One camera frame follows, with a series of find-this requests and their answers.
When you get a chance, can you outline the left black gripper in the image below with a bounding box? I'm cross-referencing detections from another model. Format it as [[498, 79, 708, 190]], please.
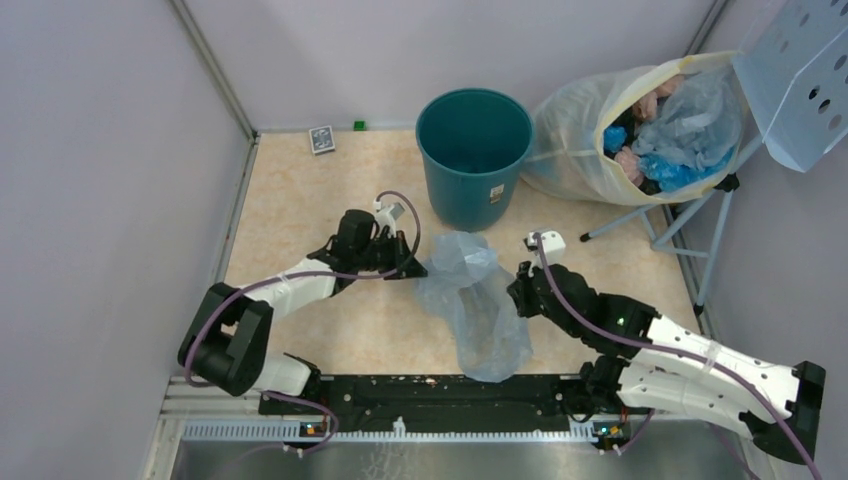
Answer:
[[354, 229, 427, 280]]

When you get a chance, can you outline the light blue trash bag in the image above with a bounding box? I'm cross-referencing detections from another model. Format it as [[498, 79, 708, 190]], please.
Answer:
[[416, 231, 533, 383]]

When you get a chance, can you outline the teal plastic trash bin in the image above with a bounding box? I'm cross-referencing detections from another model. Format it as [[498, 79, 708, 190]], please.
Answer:
[[415, 88, 534, 232]]

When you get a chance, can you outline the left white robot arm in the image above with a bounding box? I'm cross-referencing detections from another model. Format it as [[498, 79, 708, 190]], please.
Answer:
[[177, 203, 428, 414]]

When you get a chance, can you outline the large translucent sack of bags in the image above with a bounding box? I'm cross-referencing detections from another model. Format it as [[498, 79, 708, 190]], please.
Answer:
[[522, 51, 748, 206]]

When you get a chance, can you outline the playing card deck box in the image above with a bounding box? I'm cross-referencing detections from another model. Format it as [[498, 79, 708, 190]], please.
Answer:
[[308, 125, 336, 156]]

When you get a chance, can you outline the perforated white metal panel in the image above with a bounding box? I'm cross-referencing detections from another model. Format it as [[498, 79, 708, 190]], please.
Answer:
[[733, 0, 847, 173]]

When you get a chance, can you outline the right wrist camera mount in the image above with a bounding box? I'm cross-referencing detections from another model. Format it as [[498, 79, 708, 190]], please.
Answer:
[[524, 229, 566, 268]]

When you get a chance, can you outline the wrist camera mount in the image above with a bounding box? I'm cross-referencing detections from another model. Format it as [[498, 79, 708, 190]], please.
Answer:
[[373, 200, 406, 237], [524, 229, 566, 268]]

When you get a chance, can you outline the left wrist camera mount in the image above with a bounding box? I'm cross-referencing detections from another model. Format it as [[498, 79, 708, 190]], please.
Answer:
[[373, 200, 406, 237]]

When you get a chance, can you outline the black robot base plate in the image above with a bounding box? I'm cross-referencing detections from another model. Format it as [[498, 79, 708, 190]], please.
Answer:
[[258, 374, 604, 433]]

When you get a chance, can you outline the white cable comb strip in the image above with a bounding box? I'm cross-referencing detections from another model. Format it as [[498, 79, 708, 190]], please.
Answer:
[[181, 418, 598, 443]]

